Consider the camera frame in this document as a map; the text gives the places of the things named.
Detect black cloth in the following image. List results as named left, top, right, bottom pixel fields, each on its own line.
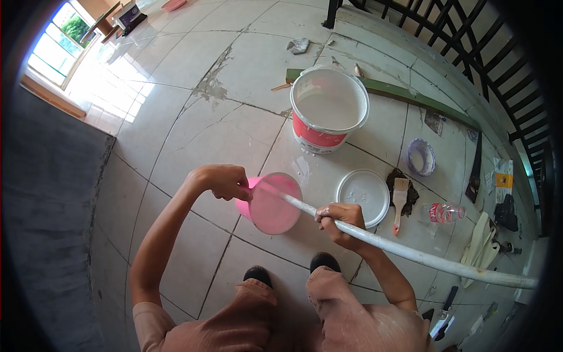
left=494, top=194, right=520, bottom=233

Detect grey rubble piece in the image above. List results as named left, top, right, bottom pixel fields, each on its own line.
left=286, top=37, right=311, bottom=55

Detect black metal railing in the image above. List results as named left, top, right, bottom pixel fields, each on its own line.
left=322, top=0, right=556, bottom=236

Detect printed paper scrap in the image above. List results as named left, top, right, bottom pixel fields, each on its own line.
left=424, top=110, right=447, bottom=137

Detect long white pole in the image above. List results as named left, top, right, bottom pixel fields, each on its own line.
left=257, top=180, right=540, bottom=291

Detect window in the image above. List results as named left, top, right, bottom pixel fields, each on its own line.
left=26, top=2, right=96, bottom=89

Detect person's left fingers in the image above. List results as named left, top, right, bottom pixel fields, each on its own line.
left=211, top=176, right=254, bottom=202

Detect white round bucket lid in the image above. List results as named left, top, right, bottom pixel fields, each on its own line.
left=336, top=169, right=391, bottom=229

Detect person's right fingers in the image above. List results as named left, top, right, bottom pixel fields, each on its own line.
left=314, top=206, right=341, bottom=235

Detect wooden table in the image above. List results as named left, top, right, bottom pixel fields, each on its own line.
left=79, top=2, right=124, bottom=45

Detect yellow white paper packet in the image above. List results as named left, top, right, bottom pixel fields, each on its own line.
left=492, top=158, right=515, bottom=204

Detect pink plastic bucket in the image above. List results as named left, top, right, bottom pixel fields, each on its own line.
left=235, top=172, right=304, bottom=236

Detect white paint bucket red label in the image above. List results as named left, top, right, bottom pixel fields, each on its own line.
left=289, top=65, right=370, bottom=155

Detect person's legs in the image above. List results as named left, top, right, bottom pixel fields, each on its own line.
left=233, top=252, right=357, bottom=328

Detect person's body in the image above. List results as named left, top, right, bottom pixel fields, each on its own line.
left=132, top=301, right=434, bottom=352

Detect green wooden plank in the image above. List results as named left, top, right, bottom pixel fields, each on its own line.
left=285, top=68, right=481, bottom=131

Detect small blue white bowl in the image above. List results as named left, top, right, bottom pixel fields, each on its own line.
left=407, top=138, right=436, bottom=177

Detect person's left hand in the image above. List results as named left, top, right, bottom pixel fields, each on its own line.
left=189, top=165, right=254, bottom=202

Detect cardboard box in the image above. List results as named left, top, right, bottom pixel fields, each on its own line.
left=113, top=2, right=148, bottom=37

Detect dark rag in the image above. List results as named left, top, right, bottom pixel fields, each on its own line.
left=386, top=167, right=420, bottom=217

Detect black handled scraper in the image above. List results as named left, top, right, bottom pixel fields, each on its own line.
left=432, top=285, right=459, bottom=341

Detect clear plastic bottle red label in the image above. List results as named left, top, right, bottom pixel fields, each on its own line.
left=418, top=202, right=467, bottom=225

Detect dark hand saw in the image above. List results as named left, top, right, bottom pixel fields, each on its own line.
left=465, top=131, right=484, bottom=204

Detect wooden handled paint brush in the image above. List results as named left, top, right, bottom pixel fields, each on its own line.
left=392, top=177, right=411, bottom=237

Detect person's right hand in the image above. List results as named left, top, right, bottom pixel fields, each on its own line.
left=314, top=202, right=368, bottom=252

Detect cream cloth bag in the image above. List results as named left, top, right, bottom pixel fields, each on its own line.
left=460, top=211, right=501, bottom=289

